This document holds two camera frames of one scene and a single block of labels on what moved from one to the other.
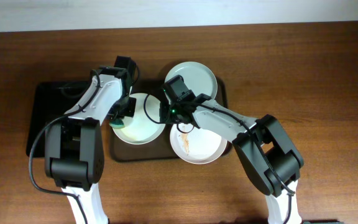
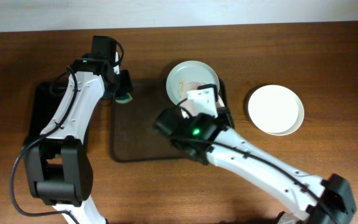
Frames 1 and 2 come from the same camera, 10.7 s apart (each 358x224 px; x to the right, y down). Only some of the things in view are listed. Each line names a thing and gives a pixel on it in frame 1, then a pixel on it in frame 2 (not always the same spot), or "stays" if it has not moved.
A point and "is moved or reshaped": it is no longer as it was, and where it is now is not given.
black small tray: [51, 99] stays
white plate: [140, 129] → [276, 110]
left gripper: [124, 109] → [125, 83]
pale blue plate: [197, 77] stays
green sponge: [117, 124] is moved or reshaped
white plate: [196, 145] is moved or reshaped
